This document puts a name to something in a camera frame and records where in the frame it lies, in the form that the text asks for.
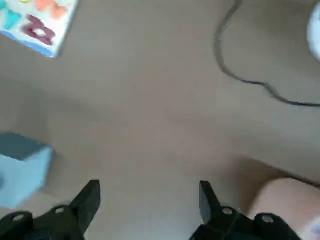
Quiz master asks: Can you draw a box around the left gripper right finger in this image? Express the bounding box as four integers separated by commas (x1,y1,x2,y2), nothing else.
191,180,301,240

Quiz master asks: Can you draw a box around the grey block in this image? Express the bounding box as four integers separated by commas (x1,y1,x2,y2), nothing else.
0,132,54,208

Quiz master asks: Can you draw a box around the black lamp cable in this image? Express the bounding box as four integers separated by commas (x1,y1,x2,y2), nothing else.
214,0,320,107

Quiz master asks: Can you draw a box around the white desk lamp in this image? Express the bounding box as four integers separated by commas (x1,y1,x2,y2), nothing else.
306,4,320,62

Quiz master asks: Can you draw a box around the alphabet puzzle board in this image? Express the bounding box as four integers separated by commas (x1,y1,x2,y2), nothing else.
0,0,78,59

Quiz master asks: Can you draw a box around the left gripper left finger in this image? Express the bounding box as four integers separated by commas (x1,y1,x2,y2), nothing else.
0,179,101,240

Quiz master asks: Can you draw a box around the pink storage bin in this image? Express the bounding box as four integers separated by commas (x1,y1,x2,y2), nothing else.
246,174,320,240

